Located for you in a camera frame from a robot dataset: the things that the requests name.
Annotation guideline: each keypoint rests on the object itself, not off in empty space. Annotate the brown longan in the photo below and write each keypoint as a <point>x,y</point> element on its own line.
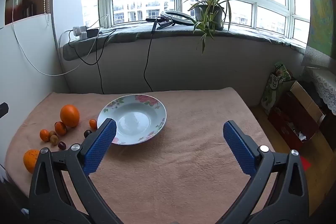
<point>52,133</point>
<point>54,139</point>

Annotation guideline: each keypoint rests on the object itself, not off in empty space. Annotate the dark purple plum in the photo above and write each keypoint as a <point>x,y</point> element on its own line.
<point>61,145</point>
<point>87,133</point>

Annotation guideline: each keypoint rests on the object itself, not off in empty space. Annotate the green printed bag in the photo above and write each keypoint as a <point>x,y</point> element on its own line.
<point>274,87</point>

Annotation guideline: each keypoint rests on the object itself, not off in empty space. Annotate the large smooth orange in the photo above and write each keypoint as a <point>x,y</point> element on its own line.
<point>69,115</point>

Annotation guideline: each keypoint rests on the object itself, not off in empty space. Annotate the red paper sheet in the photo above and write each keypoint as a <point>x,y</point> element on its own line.
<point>304,164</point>

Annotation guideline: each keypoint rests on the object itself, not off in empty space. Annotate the potted spider plant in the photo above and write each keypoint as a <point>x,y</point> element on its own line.
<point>210,14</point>

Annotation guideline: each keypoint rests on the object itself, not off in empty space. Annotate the small tangerine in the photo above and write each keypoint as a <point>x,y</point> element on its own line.
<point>93,123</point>

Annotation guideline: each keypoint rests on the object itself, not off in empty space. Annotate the floral ceramic plate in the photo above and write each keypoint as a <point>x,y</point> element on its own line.
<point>136,119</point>

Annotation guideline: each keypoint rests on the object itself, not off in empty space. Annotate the grey windowsill cloth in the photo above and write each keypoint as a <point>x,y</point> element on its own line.
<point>123,32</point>

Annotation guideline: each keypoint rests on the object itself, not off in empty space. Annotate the cardboard box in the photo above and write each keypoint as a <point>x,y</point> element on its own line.
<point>307,100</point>

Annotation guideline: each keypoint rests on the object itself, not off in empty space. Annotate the white power strip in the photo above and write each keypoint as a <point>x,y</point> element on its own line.
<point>78,29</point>

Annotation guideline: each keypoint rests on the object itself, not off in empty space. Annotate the red box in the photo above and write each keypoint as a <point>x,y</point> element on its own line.
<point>286,121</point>

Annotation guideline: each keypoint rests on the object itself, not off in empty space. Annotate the white board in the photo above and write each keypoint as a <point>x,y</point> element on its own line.
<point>26,56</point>

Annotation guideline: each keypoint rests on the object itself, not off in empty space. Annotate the green yellow painting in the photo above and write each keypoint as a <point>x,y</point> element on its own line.
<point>320,16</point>

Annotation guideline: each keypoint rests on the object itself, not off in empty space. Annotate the pink blanket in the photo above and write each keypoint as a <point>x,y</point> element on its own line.
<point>170,161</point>

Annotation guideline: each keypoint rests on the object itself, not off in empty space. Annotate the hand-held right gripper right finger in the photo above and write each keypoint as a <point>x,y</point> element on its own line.
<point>239,146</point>

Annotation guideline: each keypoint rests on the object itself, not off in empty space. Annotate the large rough orange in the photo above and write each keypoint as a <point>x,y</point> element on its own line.
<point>31,161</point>

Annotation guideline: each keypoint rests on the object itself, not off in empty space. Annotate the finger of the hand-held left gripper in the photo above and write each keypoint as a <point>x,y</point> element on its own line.
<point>3,109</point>

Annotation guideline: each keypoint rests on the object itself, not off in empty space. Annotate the white charger plug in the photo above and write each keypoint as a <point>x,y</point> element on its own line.
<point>83,35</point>

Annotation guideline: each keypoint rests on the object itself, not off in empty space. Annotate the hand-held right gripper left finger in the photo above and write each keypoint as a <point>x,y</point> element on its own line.
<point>101,145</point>

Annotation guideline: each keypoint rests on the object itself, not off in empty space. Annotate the white lace cloth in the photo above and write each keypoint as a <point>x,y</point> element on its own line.
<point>326,90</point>

